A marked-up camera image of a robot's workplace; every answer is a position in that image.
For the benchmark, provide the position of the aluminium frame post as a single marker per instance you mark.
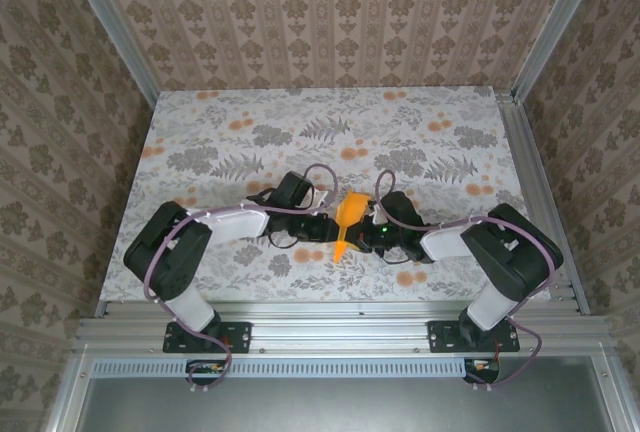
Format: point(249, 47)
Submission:
point(555, 22)
point(115, 37)

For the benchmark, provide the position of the grey metal panel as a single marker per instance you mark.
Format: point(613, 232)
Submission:
point(325, 407)

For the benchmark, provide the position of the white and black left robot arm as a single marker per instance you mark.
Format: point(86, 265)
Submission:
point(170, 252)

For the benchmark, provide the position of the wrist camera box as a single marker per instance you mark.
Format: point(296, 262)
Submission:
point(376, 209)
point(320, 198)

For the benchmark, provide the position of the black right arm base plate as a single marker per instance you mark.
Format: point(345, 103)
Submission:
point(442, 337)

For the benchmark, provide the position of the orange square paper sheet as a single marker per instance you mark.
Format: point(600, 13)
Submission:
point(347, 212)

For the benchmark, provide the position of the black connector with orange plug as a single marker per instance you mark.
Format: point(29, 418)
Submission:
point(205, 368)
point(482, 369)

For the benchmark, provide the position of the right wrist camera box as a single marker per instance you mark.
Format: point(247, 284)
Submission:
point(376, 209)

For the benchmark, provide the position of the floral patterned table cover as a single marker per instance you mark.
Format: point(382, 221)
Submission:
point(325, 132)

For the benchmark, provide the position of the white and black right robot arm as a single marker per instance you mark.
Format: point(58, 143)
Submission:
point(510, 257)

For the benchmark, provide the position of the aluminium table side rail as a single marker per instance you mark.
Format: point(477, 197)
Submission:
point(529, 162)

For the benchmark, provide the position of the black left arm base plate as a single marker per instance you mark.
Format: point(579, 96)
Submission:
point(240, 337)

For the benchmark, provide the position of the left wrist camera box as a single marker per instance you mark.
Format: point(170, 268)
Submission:
point(320, 198)

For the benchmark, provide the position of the aluminium lower frame rail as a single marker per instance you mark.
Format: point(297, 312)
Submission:
point(611, 397)
point(67, 392)

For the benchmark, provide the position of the aluminium mounting rail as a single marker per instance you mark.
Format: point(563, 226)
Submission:
point(340, 327)

